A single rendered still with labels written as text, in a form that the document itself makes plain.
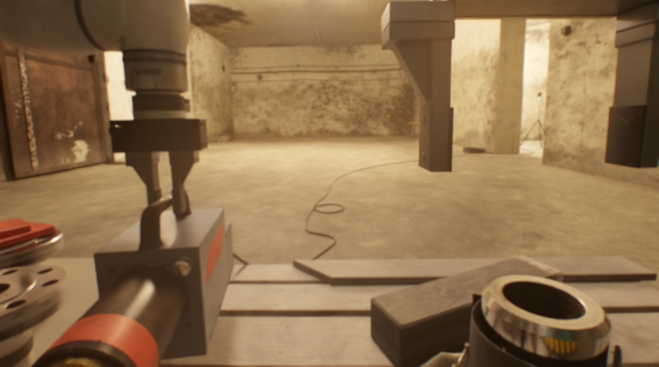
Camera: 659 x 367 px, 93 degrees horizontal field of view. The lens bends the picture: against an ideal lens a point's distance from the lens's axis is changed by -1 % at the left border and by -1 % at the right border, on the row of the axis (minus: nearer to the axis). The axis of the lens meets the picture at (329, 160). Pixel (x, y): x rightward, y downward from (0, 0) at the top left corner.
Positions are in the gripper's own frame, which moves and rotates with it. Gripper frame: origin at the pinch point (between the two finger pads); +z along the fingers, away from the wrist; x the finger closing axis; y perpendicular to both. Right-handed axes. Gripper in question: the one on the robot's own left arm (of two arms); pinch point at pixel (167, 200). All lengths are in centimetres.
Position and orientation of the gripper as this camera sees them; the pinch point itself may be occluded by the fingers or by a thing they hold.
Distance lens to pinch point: 58.8
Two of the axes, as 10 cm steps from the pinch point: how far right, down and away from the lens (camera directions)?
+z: 0.2, 9.9, 1.3
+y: 1.5, 1.2, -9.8
